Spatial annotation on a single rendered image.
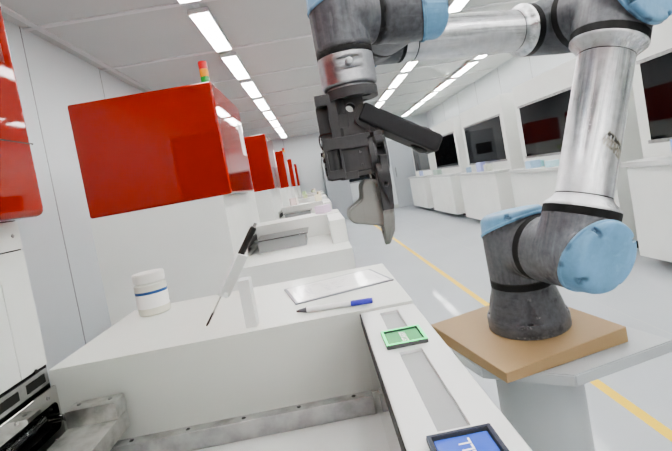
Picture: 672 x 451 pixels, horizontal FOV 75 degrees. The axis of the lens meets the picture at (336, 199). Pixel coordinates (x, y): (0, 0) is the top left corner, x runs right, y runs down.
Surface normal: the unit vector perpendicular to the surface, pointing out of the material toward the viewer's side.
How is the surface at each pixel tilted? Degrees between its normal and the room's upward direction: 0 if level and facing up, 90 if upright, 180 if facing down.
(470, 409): 0
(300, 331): 90
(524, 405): 90
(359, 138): 90
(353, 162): 90
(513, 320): 76
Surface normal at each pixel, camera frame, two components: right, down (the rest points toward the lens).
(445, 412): -0.18, -0.98
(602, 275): 0.29, 0.14
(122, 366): 0.04, 0.04
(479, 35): 0.35, 0.36
